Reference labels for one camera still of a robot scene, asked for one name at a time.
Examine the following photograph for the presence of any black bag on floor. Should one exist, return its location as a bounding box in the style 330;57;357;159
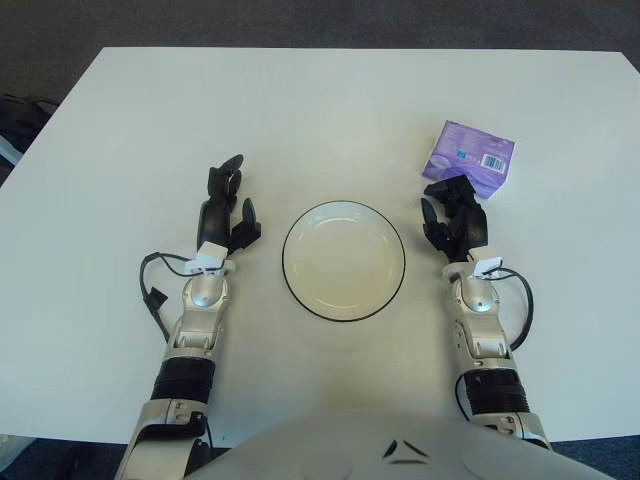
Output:
0;94;60;151

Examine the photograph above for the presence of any purple tissue paper pack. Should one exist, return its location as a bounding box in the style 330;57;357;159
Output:
421;119;518;202

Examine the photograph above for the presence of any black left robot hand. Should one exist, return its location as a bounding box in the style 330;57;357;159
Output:
198;153;263;254

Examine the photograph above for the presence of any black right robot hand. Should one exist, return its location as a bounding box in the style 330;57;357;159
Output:
420;174;489;264

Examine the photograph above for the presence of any whitish object below table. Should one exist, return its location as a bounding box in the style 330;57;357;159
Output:
0;433;27;480

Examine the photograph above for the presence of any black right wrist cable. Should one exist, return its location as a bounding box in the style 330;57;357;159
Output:
492;267;534;351

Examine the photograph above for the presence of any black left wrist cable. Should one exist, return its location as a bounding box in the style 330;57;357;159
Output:
138;251;226;346

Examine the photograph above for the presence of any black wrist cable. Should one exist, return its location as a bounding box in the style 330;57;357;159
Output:
138;251;226;346
492;267;534;351

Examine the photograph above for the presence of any grey robot torso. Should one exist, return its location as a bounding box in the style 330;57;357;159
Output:
184;407;569;480

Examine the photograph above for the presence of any white plate with black rim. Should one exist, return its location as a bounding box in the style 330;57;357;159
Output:
281;200;407;322

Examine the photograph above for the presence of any pale grey floor object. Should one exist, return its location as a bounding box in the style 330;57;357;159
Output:
0;134;21;166

